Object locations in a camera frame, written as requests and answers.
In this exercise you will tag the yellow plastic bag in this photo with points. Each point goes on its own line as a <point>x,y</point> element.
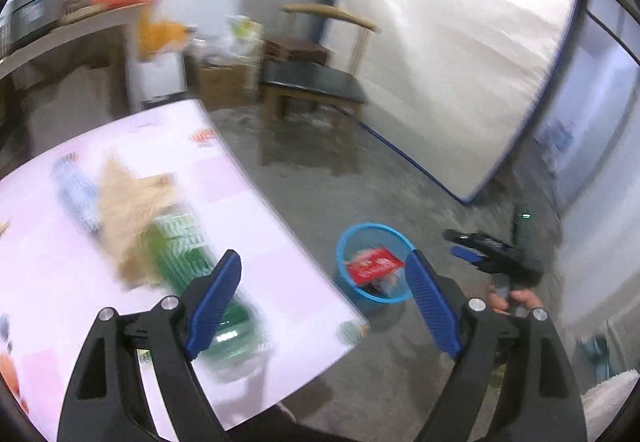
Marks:
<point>160,34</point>

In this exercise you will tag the green plastic bottle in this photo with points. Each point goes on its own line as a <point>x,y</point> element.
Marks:
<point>180,242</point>

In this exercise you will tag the dark wooden stool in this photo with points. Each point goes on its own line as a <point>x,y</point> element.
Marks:
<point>295,49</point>

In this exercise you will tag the wooden chair with black seat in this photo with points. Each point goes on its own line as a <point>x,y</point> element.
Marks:
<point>310,84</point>

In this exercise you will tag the grey rice cooker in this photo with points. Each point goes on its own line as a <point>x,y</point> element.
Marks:
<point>32,14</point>

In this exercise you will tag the blue mesh wastebasket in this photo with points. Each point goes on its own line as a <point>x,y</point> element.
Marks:
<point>372,304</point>

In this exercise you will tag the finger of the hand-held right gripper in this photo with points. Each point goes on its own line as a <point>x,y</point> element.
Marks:
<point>465,254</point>
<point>470,238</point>

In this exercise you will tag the large cardboard box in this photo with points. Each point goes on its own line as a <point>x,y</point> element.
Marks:
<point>222,84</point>

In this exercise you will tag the torn brown paper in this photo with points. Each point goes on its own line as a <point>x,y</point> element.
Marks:
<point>125,212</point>

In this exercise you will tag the person's right hand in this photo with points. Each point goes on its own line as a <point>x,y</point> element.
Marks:
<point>525,297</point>

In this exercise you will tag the beige sack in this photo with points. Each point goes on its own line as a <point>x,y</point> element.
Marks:
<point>70,107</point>

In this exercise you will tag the white mattress with blue edging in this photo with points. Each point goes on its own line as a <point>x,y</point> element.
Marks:
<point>450,62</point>

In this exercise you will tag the red snack packet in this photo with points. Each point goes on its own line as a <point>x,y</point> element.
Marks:
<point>375,266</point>

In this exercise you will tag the white fluffy cloth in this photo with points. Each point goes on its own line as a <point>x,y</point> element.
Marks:
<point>612,397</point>

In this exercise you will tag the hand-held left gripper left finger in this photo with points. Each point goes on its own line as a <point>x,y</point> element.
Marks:
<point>212,307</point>

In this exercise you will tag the white cabinet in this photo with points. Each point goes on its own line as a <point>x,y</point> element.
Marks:
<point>155,82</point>

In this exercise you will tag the blue and white toothpaste box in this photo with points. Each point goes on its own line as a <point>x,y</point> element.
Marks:
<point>75,194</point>

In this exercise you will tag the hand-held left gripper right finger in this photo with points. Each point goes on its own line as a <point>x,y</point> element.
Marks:
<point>432,304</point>

